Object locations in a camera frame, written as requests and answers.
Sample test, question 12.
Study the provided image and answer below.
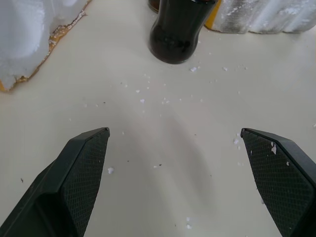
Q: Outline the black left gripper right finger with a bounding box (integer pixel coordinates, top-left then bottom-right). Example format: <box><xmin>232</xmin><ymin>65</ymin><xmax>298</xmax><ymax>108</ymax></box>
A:
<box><xmin>240</xmin><ymin>127</ymin><xmax>316</xmax><ymax>237</ymax></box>

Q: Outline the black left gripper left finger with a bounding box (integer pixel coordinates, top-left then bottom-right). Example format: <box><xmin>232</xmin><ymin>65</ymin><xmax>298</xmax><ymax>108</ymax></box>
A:
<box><xmin>0</xmin><ymin>127</ymin><xmax>111</xmax><ymax>237</ymax></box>

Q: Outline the white styrofoam block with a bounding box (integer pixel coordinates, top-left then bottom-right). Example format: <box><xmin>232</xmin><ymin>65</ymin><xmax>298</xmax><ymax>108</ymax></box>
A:
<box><xmin>203</xmin><ymin>0</ymin><xmax>316</xmax><ymax>35</ymax></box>
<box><xmin>0</xmin><ymin>0</ymin><xmax>93</xmax><ymax>92</ymax></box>

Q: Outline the dark brown glass bottle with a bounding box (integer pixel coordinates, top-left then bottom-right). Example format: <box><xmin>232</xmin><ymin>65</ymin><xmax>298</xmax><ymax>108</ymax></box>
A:
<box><xmin>149</xmin><ymin>0</ymin><xmax>219</xmax><ymax>65</ymax></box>

